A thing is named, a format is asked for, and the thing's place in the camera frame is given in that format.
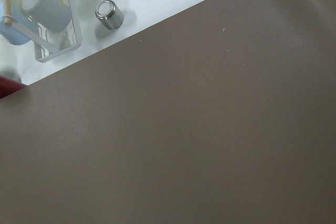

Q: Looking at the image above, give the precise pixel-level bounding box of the light blue cup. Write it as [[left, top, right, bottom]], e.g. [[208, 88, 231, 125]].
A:
[[1, 3, 37, 46]]

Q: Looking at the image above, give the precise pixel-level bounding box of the grey blue cup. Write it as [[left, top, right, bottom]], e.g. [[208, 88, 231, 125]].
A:
[[22, 0, 72, 33]]

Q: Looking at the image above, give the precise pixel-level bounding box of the red bottle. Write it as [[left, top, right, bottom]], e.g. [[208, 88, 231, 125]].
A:
[[0, 76, 26, 99]]

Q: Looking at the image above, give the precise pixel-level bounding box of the small steel cup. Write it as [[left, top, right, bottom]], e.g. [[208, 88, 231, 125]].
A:
[[95, 0, 124, 30]]

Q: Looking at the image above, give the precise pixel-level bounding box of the white cup rack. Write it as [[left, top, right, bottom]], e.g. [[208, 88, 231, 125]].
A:
[[1, 0, 82, 62]]

